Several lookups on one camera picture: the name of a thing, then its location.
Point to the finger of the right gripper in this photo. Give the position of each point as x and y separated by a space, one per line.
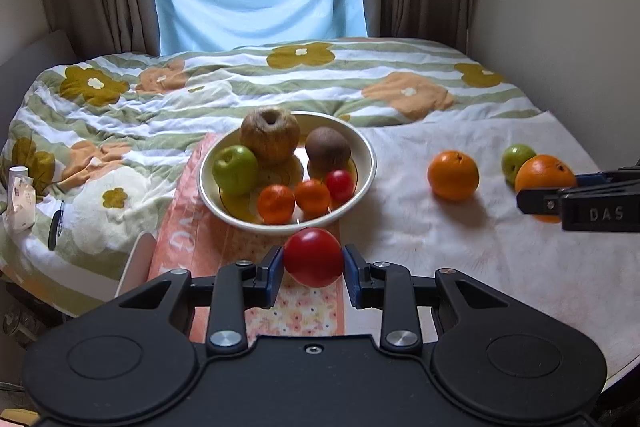
625 174
545 201

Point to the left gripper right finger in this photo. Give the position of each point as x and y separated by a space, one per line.
399 295

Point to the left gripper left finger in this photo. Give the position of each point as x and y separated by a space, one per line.
235 288

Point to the large orange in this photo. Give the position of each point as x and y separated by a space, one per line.
544 171

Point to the red tomato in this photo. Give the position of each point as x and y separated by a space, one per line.
313 257
341 186

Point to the small tangerine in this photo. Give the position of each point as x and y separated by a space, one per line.
313 198
276 204

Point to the small green apple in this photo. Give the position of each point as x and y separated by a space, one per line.
235 170

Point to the large green apple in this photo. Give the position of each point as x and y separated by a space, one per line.
513 158

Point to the white pink towel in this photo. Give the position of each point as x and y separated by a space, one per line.
587 280

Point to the orange far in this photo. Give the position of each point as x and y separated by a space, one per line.
453 176

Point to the brown kiwi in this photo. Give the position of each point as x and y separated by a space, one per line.
327 149

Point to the wrinkled brown apple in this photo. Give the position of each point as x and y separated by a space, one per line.
271 133

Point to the black round object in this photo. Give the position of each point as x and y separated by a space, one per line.
56 227

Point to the floral striped quilt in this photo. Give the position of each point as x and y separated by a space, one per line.
110 136

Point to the small white bottle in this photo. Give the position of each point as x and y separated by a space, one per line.
21 212

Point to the grey headboard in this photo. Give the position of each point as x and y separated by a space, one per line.
20 72

